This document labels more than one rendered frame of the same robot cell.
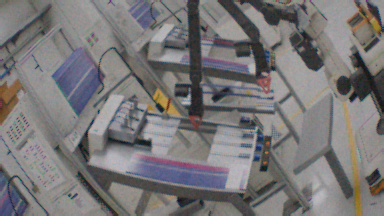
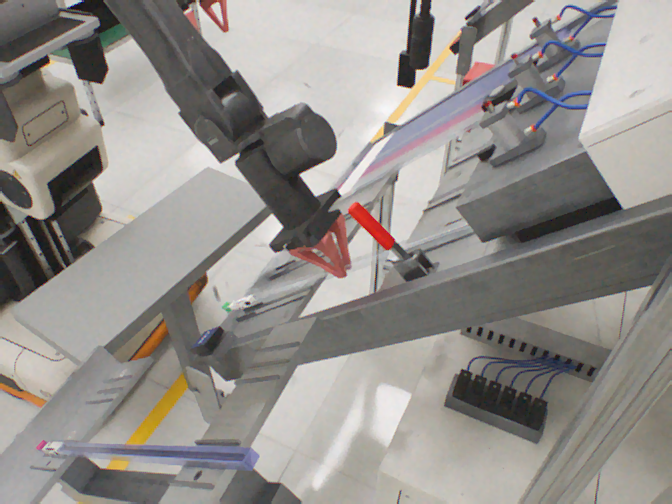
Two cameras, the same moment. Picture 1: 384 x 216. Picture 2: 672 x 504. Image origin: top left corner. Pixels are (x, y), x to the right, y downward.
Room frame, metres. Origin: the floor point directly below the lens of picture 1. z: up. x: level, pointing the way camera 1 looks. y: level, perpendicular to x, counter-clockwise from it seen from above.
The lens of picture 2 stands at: (3.54, 0.08, 1.45)
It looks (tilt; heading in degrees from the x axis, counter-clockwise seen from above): 44 degrees down; 186
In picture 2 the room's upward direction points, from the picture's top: straight up
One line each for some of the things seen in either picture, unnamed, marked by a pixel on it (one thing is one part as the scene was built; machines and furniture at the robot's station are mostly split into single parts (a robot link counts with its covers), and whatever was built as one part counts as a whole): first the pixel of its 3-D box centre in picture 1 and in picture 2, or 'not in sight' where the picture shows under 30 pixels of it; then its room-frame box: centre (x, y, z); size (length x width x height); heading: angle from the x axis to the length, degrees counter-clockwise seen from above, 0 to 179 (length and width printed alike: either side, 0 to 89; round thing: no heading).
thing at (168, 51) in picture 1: (220, 104); not in sight; (4.27, -0.15, 0.65); 1.01 x 0.73 x 1.29; 69
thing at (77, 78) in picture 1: (71, 84); not in sight; (2.98, 0.40, 1.52); 0.51 x 0.13 x 0.27; 159
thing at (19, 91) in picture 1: (16, 84); not in sight; (2.98, 0.72, 1.82); 0.68 x 0.30 x 0.20; 159
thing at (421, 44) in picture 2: not in sight; (421, 41); (3.08, 0.11, 1.26); 0.02 x 0.02 x 0.05; 69
